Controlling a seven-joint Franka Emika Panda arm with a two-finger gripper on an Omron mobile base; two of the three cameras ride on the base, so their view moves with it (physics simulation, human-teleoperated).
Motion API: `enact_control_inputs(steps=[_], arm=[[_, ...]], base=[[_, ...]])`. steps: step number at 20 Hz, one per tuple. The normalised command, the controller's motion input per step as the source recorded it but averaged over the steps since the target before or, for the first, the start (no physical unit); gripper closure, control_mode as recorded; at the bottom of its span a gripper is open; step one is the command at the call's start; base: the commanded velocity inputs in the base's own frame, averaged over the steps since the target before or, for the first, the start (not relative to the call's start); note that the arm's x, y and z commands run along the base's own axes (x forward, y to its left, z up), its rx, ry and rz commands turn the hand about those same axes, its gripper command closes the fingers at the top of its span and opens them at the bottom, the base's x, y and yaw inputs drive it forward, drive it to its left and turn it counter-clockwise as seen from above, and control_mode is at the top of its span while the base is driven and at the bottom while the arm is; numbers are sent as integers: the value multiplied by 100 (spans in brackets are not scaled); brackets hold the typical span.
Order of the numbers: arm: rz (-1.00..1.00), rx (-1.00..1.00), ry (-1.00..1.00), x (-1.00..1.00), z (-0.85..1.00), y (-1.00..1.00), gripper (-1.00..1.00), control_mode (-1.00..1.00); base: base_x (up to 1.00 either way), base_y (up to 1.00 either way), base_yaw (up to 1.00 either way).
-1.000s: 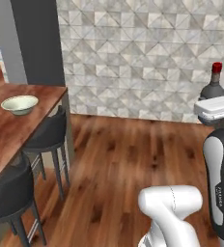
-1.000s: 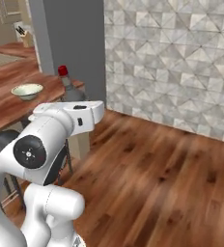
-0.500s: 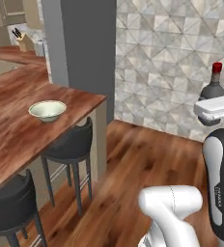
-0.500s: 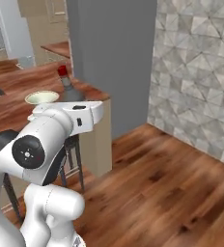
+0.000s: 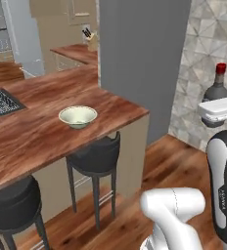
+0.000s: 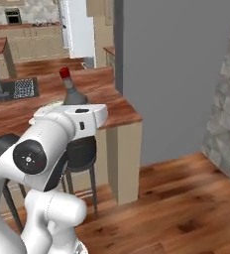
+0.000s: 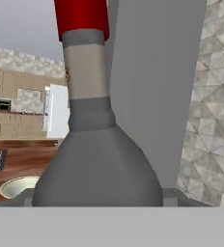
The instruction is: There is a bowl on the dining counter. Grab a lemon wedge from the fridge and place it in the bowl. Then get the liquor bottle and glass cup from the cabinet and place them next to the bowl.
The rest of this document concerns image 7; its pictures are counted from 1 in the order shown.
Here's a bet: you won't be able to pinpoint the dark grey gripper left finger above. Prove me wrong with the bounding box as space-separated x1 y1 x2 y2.
0 187 37 207

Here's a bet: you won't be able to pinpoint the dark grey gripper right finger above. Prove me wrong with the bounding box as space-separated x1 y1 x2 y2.
161 187 212 207

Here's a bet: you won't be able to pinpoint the grey liquor bottle red cap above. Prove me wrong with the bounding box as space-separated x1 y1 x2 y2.
31 0 164 207

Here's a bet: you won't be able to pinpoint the white fridge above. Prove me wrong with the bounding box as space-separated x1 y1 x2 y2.
43 83 70 140

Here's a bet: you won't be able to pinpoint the beige base cupboards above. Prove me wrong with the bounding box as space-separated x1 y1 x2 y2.
0 111 49 142

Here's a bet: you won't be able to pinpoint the small dark wall oven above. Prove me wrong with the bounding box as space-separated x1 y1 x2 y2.
0 98 13 113

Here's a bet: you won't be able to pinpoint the beige wall cupboards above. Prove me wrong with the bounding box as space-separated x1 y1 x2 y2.
0 66 68 100

